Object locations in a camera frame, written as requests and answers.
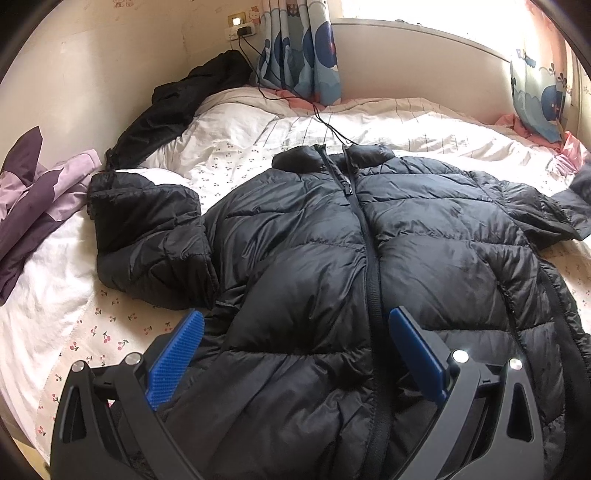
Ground black charging cable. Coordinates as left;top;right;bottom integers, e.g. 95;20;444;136
237;32;359;148

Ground white striped quilt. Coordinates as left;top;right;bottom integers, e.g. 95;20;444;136
143;86;573;188

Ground purple and lilac garment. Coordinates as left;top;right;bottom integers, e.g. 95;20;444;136
0;127;101;302

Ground wall power socket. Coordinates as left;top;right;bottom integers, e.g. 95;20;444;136
224;12;256;42

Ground blue cartoon curtain right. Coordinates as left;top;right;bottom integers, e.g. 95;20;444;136
510;47;567;143

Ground black puffer jacket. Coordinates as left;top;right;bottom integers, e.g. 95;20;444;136
88;145;590;479

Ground black garment by wall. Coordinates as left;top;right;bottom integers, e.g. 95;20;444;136
105;50;252;170

